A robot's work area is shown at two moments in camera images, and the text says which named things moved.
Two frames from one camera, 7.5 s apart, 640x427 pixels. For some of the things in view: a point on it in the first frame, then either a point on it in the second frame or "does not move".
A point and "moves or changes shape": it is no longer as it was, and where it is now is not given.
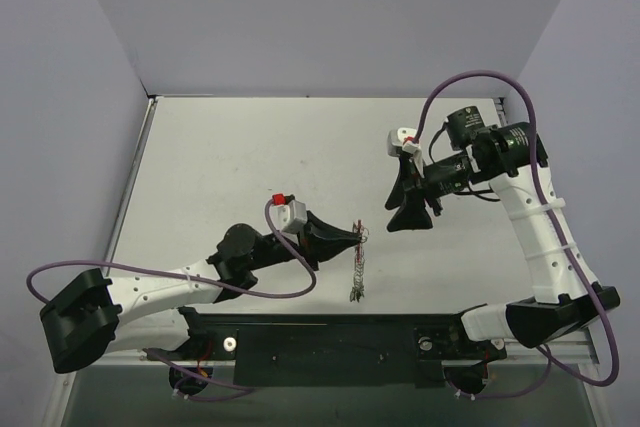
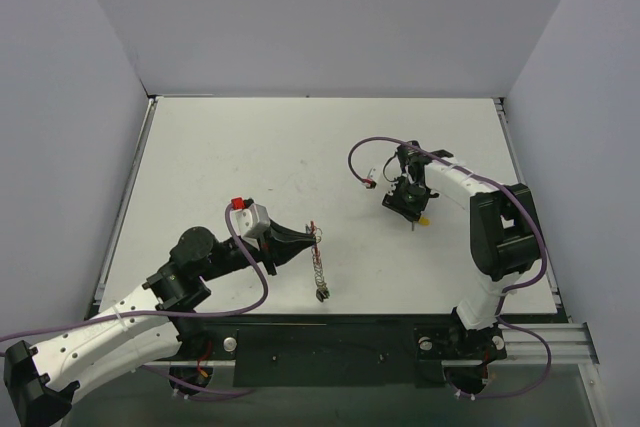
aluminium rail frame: x=555 y=355 does not move
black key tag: x=356 y=292 → x=322 y=293
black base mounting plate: x=340 y=350 does not move
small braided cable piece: x=358 y=292 moves or changes shape
